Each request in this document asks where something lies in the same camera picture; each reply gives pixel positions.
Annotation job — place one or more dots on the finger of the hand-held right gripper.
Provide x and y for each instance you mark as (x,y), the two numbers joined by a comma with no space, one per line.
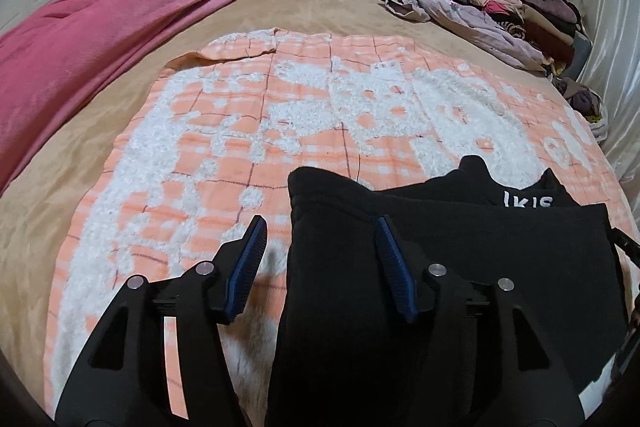
(627,354)
(627,244)

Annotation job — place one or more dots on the orange and white checked blanket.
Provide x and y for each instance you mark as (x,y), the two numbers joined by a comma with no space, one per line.
(225,132)

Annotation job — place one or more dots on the pile of folded clothes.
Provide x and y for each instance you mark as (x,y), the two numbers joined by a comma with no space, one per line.
(530,7)

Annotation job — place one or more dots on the lilac crumpled garment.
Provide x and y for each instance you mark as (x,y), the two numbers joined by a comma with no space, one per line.
(450,12)

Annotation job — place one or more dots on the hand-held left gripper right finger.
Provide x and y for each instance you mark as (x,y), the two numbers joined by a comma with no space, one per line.
(395,267)

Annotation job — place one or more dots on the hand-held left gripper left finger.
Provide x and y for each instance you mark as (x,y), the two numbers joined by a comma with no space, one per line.
(247,267)

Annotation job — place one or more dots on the black t-shirt with orange patches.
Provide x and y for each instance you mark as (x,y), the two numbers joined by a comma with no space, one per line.
(500,247)

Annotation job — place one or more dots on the beige bed sheet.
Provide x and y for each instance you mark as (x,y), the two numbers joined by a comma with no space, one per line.
(300,2)

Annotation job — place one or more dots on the grey storage box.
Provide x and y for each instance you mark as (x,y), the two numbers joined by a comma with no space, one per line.
(581,57)

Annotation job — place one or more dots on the pink blanket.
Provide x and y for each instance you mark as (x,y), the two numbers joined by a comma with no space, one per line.
(100,32)

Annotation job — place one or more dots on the white satin curtain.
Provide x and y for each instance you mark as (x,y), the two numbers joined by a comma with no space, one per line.
(615,32)

